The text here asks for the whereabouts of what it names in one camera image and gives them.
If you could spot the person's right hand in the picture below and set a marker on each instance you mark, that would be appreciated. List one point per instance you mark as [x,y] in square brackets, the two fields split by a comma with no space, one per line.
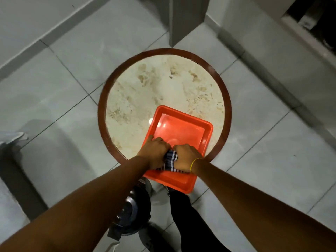
[187,156]

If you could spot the person's left hand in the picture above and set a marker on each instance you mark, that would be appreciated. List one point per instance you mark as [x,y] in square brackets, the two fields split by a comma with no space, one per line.
[153,153]

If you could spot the person's right fingers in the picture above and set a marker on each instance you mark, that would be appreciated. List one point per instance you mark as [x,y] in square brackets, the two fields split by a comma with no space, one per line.
[181,149]

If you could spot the person's left fingers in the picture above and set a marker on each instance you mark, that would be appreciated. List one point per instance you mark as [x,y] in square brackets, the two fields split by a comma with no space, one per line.
[160,143]

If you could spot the blue checked cloth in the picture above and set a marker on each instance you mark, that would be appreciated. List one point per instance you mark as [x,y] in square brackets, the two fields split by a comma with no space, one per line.
[170,160]

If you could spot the person's left forearm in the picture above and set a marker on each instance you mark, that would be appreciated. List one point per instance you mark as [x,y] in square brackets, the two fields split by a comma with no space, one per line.
[86,207]

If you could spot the person's right forearm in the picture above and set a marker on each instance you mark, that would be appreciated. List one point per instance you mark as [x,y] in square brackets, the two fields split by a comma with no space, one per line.
[257,212]

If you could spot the yellow wrist band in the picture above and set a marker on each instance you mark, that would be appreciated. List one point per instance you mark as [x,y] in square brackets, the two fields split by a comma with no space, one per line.
[193,162]

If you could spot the orange plastic tray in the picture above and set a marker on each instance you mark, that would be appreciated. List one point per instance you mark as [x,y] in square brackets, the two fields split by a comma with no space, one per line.
[181,128]

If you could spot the round marble table brown rim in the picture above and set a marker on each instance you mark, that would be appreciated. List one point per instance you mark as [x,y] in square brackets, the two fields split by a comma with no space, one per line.
[157,83]

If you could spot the person's black trouser leg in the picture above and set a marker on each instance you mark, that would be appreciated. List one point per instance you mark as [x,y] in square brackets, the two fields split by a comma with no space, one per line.
[190,223]

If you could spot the grey cabinet panel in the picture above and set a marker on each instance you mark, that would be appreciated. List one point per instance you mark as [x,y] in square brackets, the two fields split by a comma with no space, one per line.
[186,18]

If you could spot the white cloth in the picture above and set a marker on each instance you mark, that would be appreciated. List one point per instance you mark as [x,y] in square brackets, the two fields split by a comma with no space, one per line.
[11,137]

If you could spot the white shelf unit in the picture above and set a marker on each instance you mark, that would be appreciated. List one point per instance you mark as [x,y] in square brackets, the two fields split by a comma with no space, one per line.
[304,34]

